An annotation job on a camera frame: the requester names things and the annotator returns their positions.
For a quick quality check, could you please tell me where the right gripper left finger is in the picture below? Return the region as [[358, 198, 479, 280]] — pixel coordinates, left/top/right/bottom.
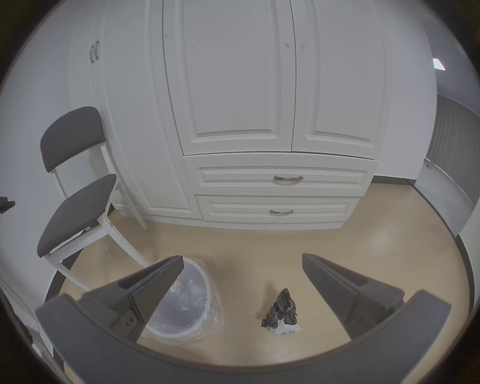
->
[[80, 255, 184, 342]]

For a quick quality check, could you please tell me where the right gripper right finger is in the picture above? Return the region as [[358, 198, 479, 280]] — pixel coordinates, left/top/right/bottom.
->
[[302, 253, 405, 342]]

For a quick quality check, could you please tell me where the clear plastic bag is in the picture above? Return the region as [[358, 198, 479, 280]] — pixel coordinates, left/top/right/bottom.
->
[[144, 258, 226, 344]]

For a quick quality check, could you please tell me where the white trash bin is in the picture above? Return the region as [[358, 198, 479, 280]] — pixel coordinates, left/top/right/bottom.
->
[[144, 257, 211, 338]]

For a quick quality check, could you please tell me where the crumpled black plastic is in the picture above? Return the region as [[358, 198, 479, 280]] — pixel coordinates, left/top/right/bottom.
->
[[260, 288, 299, 329]]

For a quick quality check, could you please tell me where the white chair grey seat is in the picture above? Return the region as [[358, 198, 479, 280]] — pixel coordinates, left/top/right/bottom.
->
[[37, 106, 151, 292]]

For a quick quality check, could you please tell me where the grey curtain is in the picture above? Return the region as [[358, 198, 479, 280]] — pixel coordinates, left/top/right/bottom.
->
[[425, 94, 480, 211]]

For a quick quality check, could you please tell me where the white wardrobe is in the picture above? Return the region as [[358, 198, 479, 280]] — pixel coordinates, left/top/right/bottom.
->
[[67, 0, 389, 231]]

